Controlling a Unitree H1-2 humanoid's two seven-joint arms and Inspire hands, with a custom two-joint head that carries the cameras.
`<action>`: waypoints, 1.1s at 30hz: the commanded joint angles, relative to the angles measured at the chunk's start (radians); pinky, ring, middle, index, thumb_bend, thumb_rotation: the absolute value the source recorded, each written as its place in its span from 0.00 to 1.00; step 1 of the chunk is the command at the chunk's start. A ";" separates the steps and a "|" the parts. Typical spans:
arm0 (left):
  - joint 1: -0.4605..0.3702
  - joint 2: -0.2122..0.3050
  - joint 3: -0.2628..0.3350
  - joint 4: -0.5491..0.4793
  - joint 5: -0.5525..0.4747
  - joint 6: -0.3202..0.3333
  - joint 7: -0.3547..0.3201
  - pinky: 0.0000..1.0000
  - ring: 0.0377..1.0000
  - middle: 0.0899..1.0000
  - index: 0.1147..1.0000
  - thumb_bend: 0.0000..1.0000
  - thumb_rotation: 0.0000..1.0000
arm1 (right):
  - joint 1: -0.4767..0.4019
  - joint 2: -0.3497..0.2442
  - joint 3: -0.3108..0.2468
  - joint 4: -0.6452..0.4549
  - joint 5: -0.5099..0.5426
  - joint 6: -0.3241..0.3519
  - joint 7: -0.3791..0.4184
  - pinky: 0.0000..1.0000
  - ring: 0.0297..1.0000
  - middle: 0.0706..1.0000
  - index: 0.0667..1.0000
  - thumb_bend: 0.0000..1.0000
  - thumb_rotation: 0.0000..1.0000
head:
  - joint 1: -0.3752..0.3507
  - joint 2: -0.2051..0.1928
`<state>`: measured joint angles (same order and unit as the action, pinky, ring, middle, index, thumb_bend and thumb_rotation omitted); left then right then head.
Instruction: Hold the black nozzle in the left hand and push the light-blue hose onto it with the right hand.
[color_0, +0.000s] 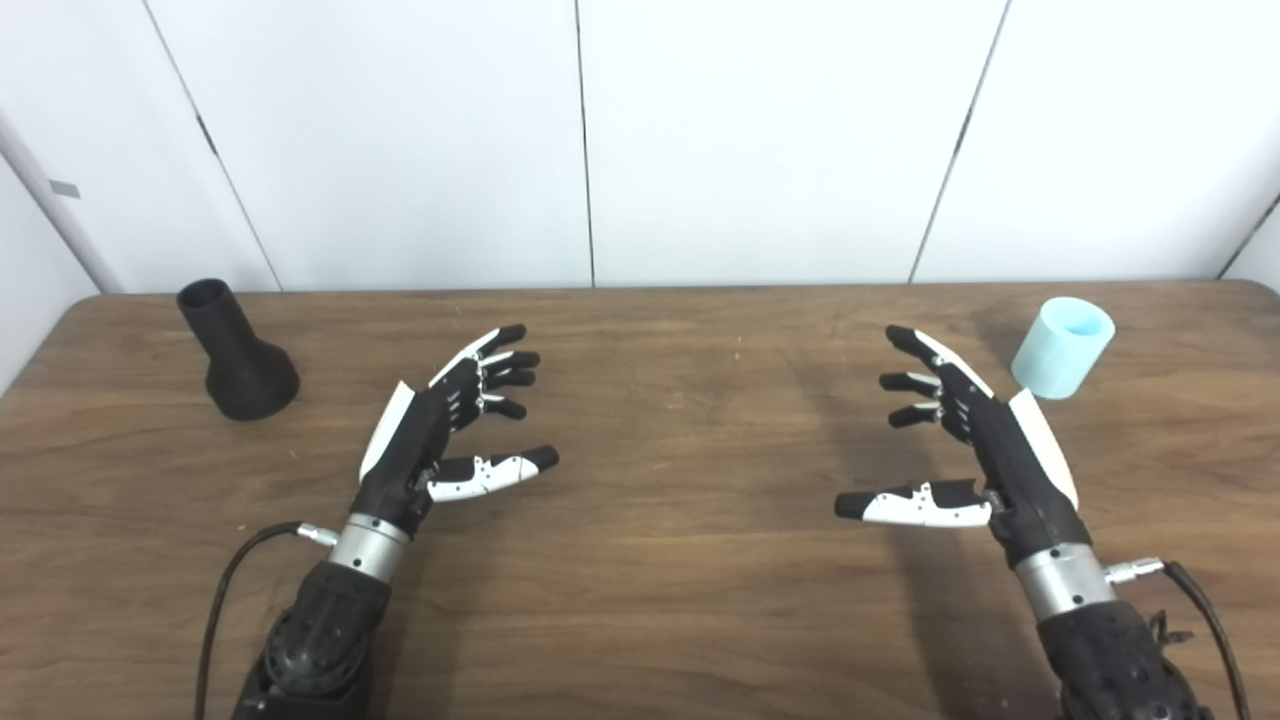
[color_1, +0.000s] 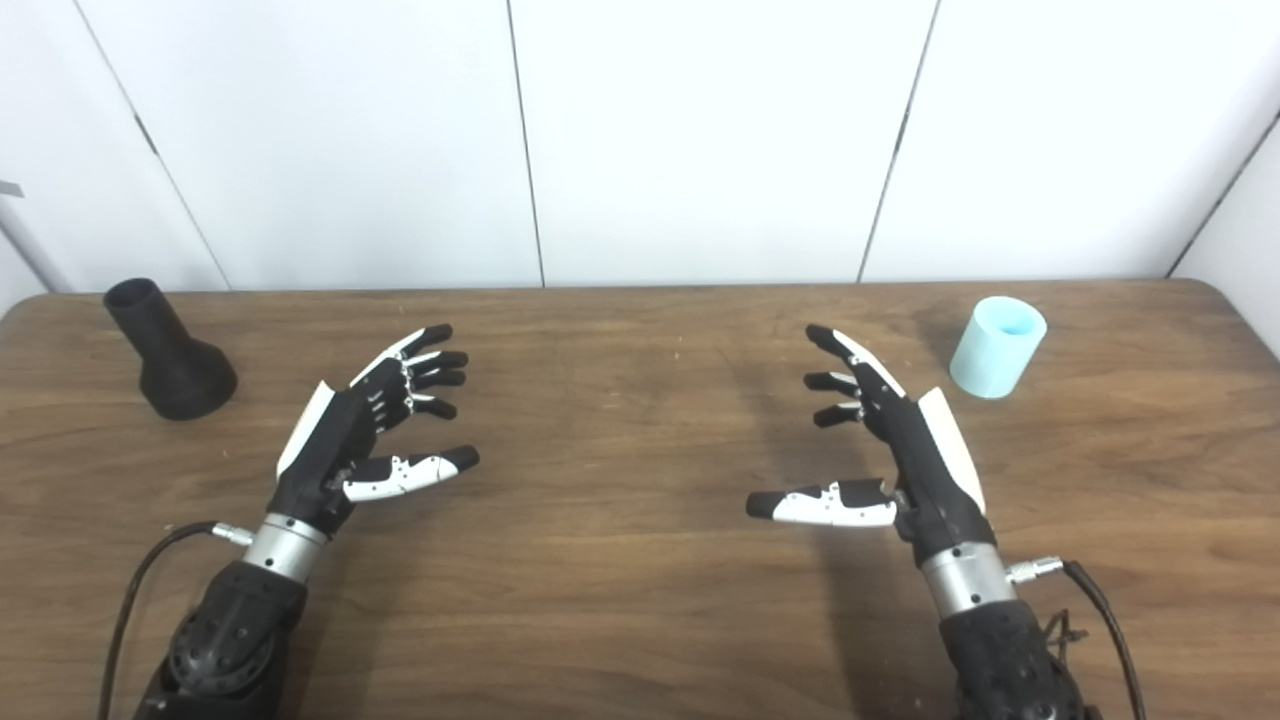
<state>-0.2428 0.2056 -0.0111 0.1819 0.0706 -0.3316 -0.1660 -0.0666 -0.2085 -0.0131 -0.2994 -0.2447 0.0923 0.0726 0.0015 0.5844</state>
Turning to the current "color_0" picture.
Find light blue cylinder cup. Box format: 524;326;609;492
1011;297;1116;401

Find black funnel-shaped nozzle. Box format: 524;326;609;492
176;278;301;422

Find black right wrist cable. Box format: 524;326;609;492
1104;557;1253;720

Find white and black right hand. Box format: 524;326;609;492
835;324;1093;571

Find white and black left hand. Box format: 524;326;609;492
350;323;561;536

